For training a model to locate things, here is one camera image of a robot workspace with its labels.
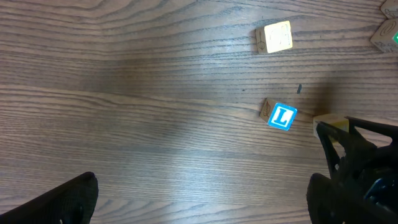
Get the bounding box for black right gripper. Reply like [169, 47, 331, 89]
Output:
[316, 116, 397, 212]

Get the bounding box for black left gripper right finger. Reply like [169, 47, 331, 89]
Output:
[307, 173, 397, 224]

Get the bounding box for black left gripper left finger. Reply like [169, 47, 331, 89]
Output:
[1, 172, 99, 224]

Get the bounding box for yellow K wooden block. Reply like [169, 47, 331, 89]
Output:
[313, 113, 349, 139]

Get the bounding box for blue L wooden block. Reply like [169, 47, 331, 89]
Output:
[259, 98, 298, 131]

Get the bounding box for green Z wooden block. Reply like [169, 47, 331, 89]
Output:
[370, 18, 397, 53]

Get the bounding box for green E wooden block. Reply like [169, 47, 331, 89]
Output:
[380, 0, 398, 19]

